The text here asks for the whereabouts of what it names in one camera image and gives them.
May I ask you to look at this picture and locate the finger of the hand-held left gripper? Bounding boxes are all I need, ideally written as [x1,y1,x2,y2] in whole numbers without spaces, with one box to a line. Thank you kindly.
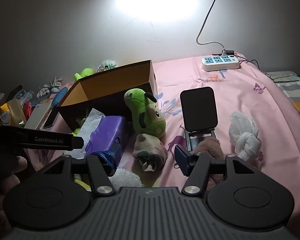
[73,135,85,148]

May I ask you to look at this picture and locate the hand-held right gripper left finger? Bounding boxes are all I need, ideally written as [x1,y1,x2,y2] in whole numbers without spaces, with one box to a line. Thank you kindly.
[36,150,123,197]

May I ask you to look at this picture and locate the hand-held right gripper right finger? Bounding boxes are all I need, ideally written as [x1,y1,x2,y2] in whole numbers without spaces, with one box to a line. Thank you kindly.
[174,145,263,196]

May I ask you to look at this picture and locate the yellow-green soft toy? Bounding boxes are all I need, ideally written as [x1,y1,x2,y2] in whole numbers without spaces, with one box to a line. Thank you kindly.
[74,174,92,191]
[72,117,88,135]

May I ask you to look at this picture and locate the white fluffy towel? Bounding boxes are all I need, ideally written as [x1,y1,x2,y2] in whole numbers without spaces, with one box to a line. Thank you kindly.
[109,168,142,190]

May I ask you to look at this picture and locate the brown teddy bear keychain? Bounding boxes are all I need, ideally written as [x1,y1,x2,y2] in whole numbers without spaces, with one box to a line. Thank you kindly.
[174,137,227,191]

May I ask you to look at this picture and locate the beige fabric sock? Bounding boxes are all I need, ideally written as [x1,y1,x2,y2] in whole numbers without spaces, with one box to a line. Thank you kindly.
[132,133,168,172]

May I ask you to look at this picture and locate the brown cardboard box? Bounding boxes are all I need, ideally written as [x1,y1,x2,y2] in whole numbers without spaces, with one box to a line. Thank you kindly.
[56,60,158,130]

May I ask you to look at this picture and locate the person's left hand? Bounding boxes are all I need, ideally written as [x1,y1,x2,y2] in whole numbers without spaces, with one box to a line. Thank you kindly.
[0,156,28,221]

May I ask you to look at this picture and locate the white tissue sheet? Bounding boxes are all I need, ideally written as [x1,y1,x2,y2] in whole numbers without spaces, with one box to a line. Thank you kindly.
[71,108,107,160]

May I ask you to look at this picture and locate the white flat carton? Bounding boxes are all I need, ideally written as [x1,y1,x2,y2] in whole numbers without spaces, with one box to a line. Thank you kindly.
[24,99,59,130]

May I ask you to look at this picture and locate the purple tissue pack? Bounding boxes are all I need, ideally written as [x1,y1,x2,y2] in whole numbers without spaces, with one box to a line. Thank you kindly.
[85,116,130,171]

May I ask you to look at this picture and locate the red packet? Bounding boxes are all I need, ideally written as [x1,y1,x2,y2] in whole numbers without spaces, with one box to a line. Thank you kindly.
[22,101,37,119]

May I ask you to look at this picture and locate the yellow carton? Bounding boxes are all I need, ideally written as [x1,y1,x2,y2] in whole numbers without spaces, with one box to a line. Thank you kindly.
[0,99,27,127]

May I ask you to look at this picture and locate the white blue packet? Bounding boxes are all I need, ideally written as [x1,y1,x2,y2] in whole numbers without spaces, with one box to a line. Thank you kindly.
[16,91,33,104]

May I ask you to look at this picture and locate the blue oval object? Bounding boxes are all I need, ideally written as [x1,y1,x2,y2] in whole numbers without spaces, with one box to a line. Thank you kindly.
[51,87,68,107]

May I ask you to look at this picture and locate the black folding phone stand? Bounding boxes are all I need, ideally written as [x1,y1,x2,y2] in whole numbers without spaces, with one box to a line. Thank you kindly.
[179,87,218,153]

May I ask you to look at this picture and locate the green plush toy black ears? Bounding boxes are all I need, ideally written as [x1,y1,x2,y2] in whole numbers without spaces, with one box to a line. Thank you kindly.
[124,88,167,139]

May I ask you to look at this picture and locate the white knotted cloth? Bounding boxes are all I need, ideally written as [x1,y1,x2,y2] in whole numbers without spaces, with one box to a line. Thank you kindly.
[228,111,262,162]

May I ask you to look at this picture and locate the small green plush toy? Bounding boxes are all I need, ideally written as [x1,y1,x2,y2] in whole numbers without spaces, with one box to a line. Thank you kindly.
[74,68,93,82]

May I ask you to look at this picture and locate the white and green bundle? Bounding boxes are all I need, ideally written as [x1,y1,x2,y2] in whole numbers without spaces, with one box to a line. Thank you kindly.
[98,59,118,72]

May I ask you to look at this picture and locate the pink printed bedsheet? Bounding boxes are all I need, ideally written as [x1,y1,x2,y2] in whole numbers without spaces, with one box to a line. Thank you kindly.
[22,54,300,205]

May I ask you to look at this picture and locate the white power strip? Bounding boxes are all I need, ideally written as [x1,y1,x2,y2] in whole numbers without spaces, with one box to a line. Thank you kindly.
[202,55,240,71]

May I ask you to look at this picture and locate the black plug adapter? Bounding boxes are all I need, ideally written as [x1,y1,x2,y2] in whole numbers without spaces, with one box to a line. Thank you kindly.
[212,50,235,57]

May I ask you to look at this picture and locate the striped cloth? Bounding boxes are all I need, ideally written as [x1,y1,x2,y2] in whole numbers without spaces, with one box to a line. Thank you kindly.
[265,70,300,113]

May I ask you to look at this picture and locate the white knotted rope toy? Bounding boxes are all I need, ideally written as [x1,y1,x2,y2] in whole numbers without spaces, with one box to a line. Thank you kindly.
[37,77,63,98]

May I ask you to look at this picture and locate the white cable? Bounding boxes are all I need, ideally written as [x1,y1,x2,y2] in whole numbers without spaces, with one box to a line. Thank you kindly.
[196,0,227,57]

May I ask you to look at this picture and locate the black cable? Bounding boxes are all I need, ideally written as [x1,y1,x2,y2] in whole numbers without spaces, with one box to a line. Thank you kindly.
[236,52,268,76]

